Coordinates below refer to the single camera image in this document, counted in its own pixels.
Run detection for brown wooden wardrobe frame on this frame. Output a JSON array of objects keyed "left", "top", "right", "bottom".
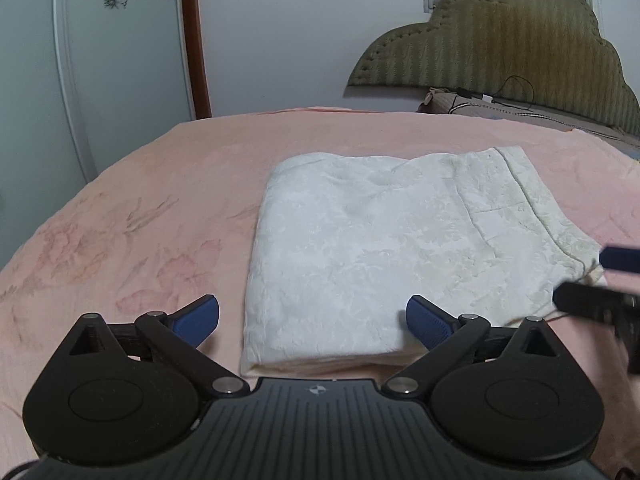
[{"left": 180, "top": 0, "right": 212, "bottom": 119}]

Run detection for black charging cable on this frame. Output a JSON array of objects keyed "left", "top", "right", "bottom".
[{"left": 447, "top": 74, "right": 539, "bottom": 116}]

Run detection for olive upholstered headboard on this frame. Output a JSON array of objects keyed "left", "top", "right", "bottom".
[{"left": 348, "top": 0, "right": 639, "bottom": 136}]

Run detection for frosted sliding wardrobe door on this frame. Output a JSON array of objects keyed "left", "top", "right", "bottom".
[{"left": 1, "top": 0, "right": 194, "bottom": 260}]

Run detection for pink floral bed sheet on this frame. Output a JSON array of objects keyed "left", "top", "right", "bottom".
[{"left": 1, "top": 108, "right": 639, "bottom": 470}]

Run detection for beige pillow at headboard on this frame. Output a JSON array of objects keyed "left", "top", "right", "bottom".
[{"left": 416, "top": 87, "right": 504, "bottom": 118}]

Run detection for white pants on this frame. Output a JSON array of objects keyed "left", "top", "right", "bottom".
[{"left": 240, "top": 146, "right": 604, "bottom": 376}]

